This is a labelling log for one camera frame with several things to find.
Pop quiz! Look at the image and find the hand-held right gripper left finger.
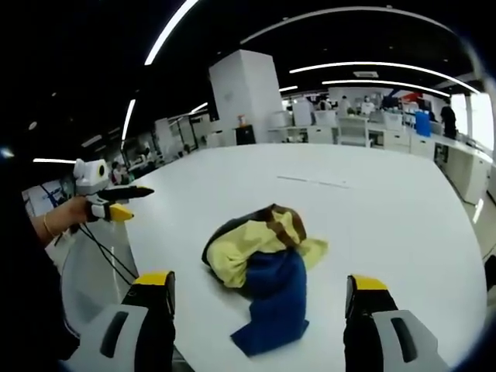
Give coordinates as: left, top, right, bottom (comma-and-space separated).
61, 270, 177, 372

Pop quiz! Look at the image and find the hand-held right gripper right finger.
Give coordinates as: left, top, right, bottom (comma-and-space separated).
343, 274, 451, 372

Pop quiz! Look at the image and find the yellow blue brown garment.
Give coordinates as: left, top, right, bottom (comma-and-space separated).
201, 202, 330, 358

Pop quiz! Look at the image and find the person's left hand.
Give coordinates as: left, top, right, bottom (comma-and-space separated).
49, 195, 93, 235

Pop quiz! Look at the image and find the person's dark clothing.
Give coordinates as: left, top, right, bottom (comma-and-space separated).
0, 185, 81, 372

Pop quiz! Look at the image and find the black cabinet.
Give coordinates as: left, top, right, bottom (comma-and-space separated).
233, 124, 257, 146

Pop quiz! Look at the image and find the white square pillar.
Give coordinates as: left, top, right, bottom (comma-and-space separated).
208, 49, 284, 146

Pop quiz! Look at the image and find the white counter unit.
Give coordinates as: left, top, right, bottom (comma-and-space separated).
432, 134, 494, 205

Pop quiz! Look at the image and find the white slatted chair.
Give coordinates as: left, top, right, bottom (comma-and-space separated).
336, 115, 370, 148

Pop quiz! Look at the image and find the blue container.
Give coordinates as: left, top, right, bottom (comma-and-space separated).
414, 111, 432, 137

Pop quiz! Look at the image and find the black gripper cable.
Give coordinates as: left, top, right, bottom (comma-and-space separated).
78, 221, 140, 288

